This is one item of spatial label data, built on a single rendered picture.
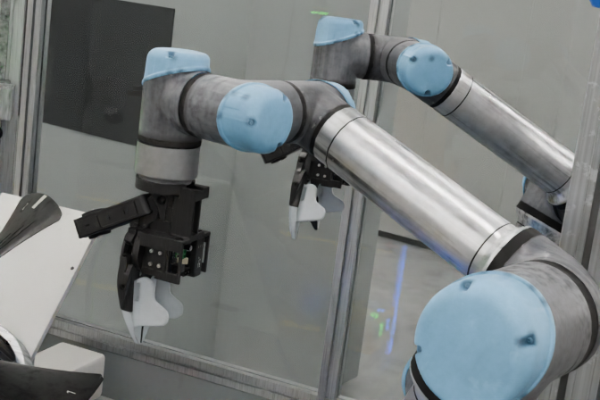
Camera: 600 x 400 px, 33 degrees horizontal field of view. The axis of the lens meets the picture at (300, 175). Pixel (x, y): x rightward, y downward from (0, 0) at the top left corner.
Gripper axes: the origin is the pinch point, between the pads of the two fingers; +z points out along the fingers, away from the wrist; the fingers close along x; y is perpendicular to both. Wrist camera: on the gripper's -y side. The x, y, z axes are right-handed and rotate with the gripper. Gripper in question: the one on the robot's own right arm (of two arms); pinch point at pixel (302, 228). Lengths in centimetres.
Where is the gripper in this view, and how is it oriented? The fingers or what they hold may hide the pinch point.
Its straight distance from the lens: 171.6
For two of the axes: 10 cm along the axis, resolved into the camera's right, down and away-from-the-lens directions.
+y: 9.1, 1.9, -3.7
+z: -1.2, 9.7, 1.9
